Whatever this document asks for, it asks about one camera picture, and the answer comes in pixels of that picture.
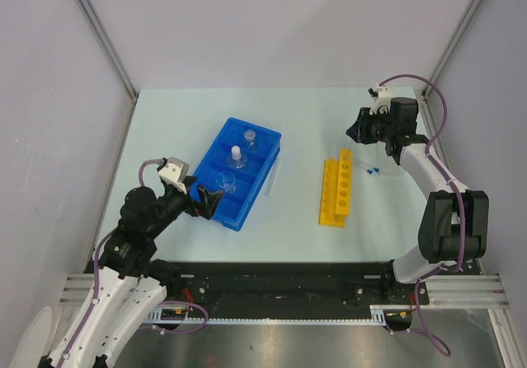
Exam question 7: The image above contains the white slotted cable duct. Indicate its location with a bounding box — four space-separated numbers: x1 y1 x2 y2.
142 308 395 328

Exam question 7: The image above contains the clear glass beaker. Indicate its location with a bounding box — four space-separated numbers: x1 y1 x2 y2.
217 171 237 193

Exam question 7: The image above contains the blue divided plastic bin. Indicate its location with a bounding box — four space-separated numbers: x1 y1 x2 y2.
194 118 282 231

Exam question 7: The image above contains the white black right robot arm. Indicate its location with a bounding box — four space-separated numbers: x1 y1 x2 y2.
346 94 489 303

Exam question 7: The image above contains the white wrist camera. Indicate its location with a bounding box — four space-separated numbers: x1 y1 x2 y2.
157 157 189 193
368 85 394 115

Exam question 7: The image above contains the glass flask with white stopper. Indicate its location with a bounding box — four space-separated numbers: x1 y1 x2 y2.
226 146 249 171

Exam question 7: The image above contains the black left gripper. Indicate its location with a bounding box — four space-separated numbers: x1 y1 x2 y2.
147 175 224 238

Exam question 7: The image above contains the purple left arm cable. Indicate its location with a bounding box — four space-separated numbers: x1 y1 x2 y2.
61 158 210 359

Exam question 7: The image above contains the small clear glass flask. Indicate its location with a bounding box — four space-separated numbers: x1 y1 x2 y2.
243 128 258 151

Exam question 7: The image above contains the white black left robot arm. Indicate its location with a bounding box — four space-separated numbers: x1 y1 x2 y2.
39 176 225 367

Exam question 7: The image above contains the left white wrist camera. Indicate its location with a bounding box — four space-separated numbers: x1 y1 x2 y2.
157 157 189 193

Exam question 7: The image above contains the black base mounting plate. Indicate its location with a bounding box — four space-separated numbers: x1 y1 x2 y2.
152 262 455 333

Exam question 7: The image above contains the yellow test tube rack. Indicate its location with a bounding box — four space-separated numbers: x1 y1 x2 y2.
318 148 353 228

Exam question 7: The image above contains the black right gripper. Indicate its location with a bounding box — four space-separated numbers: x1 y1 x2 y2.
347 106 395 145

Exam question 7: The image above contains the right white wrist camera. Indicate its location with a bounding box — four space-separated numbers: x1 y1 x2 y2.
368 85 394 115

